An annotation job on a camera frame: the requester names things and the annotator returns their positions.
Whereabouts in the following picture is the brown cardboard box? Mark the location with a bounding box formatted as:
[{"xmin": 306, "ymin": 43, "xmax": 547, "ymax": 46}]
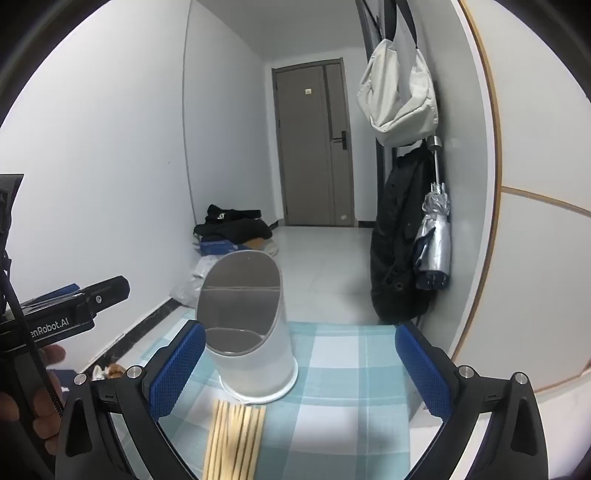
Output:
[{"xmin": 242, "ymin": 237, "xmax": 279, "ymax": 257}]

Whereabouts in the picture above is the white plastic parcel bag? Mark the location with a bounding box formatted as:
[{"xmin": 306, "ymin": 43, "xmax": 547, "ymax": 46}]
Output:
[{"xmin": 191, "ymin": 255, "xmax": 219, "ymax": 278}]

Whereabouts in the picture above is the black metal door frame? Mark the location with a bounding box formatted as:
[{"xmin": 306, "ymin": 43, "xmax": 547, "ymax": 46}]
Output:
[{"xmin": 355, "ymin": 0, "xmax": 386, "ymax": 259}]

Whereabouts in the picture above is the grey utensil holder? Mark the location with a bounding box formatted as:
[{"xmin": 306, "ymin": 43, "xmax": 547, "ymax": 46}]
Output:
[{"xmin": 196, "ymin": 249, "xmax": 298, "ymax": 406}]

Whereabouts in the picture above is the grey door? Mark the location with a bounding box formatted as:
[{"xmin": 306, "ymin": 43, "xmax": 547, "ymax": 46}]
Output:
[{"xmin": 271, "ymin": 58, "xmax": 356, "ymax": 228}]

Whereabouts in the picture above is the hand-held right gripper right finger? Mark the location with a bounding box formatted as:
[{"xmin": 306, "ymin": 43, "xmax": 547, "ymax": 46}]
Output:
[{"xmin": 394, "ymin": 322, "xmax": 550, "ymax": 480}]

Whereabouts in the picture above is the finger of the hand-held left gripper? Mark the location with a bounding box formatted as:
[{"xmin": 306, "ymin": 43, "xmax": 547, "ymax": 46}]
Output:
[{"xmin": 84, "ymin": 275, "xmax": 131, "ymax": 319}]

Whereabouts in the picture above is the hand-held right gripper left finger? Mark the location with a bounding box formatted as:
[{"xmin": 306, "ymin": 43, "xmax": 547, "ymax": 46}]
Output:
[{"xmin": 54, "ymin": 319, "xmax": 207, "ymax": 480}]

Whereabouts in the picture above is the white shoulder bag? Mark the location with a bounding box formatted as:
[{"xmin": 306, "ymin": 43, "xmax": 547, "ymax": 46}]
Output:
[{"xmin": 358, "ymin": 0, "xmax": 438, "ymax": 147}]

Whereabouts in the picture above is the black backpack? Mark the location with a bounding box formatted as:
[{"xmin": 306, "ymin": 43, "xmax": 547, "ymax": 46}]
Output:
[{"xmin": 369, "ymin": 145, "xmax": 437, "ymax": 324}]

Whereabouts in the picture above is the pile of black clothes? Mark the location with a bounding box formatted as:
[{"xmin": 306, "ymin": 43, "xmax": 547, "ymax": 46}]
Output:
[{"xmin": 194, "ymin": 204, "xmax": 273, "ymax": 245}]

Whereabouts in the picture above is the bundle of wooden chopsticks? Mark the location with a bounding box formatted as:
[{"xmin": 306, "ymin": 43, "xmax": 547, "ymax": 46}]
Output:
[{"xmin": 203, "ymin": 399, "xmax": 267, "ymax": 480}]

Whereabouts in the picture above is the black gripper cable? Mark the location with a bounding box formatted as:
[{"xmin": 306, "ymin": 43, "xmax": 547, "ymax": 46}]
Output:
[{"xmin": 0, "ymin": 247, "xmax": 65, "ymax": 421}]

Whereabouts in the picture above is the blue box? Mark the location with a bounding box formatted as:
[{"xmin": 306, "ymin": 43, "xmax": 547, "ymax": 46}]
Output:
[{"xmin": 200, "ymin": 237, "xmax": 252, "ymax": 256}]

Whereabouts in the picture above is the person's left hand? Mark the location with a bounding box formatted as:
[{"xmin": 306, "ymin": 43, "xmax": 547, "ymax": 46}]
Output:
[{"xmin": 0, "ymin": 345, "xmax": 66, "ymax": 441}]

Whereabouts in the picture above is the white wardrobe with wood trim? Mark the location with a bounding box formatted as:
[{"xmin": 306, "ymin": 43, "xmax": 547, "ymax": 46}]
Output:
[{"xmin": 452, "ymin": 0, "xmax": 591, "ymax": 409}]

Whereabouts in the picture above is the silver folded umbrella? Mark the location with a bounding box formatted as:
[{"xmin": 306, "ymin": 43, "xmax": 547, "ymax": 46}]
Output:
[{"xmin": 413, "ymin": 135, "xmax": 452, "ymax": 291}]

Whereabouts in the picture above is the teal checked tablecloth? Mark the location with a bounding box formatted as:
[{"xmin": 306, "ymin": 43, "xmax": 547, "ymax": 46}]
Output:
[{"xmin": 152, "ymin": 322, "xmax": 444, "ymax": 480}]

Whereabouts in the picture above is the grey plastic parcel bag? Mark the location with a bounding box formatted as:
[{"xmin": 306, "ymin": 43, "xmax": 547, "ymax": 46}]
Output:
[{"xmin": 170, "ymin": 274, "xmax": 205, "ymax": 308}]

